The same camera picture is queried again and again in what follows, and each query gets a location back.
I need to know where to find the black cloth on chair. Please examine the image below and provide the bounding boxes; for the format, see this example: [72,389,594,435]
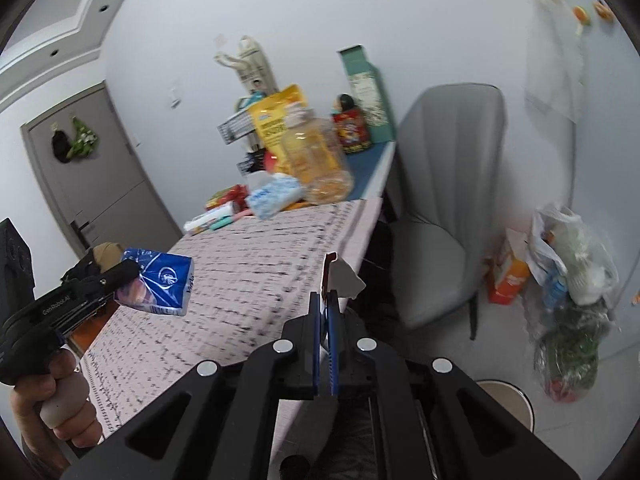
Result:
[61,252,103,283]

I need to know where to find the green patterned cloth bag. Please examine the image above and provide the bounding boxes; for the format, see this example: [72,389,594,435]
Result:
[67,116,101,160]

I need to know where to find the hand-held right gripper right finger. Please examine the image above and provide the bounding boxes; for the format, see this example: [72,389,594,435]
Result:
[324,304,583,480]

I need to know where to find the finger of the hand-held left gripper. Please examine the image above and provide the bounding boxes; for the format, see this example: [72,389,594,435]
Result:
[61,258,142,306]
[54,294,117,343]

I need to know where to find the white printed roll pack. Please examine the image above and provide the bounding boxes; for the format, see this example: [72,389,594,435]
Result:
[183,202,237,235]

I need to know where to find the grey door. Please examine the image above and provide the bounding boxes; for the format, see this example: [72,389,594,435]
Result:
[20,81,184,262]

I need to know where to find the clear plastic wall sheet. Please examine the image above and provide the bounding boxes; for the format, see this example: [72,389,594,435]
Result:
[522,0,588,123]

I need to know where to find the tall green box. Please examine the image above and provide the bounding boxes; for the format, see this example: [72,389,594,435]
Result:
[337,45,399,144]

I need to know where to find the clear plastic bag of waste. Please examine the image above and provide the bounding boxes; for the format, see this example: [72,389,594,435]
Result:
[524,202,622,404]

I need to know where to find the black wire rack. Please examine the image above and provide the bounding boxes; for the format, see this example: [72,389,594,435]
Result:
[217,104,273,177]

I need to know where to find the clear plastic jar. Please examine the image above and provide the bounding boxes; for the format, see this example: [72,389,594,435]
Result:
[279,104,356,205]

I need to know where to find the brown paper bag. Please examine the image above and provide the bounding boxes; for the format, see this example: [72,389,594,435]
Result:
[92,242,126,270]

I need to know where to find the red printed can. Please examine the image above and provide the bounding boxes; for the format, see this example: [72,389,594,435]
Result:
[331,93,374,155]

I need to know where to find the person's left forearm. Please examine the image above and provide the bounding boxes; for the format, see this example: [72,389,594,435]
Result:
[0,410,76,480]

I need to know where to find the grey chair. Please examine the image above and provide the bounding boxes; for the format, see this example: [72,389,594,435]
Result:
[387,82,507,342]

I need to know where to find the black door handle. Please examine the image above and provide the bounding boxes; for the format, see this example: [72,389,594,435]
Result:
[70,219,94,250]

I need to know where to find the blue tissue packet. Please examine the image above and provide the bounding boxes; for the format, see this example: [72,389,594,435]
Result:
[114,246,195,317]

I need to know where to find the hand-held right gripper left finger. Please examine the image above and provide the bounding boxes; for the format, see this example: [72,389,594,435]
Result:
[60,291,322,480]

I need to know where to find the white waste bin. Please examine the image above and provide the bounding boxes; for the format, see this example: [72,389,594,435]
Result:
[474,379,539,435]

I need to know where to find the person's left hand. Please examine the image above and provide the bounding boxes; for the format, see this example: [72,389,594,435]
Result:
[10,346,104,447]

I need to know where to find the blue white soft tissue pack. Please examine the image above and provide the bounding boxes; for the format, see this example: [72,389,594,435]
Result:
[245,172,307,220]

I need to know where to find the black cloth on door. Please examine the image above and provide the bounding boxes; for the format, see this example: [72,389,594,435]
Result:
[51,130,74,164]

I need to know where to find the red and white wrapper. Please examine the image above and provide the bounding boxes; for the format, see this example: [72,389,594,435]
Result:
[322,251,367,313]

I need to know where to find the yellow snack bag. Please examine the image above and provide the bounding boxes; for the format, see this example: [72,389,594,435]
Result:
[248,84,309,173]

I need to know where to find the orange carton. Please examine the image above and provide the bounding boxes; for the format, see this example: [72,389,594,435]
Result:
[487,227,532,306]

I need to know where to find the red snack packets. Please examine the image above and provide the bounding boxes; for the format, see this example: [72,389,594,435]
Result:
[205,184,250,212]

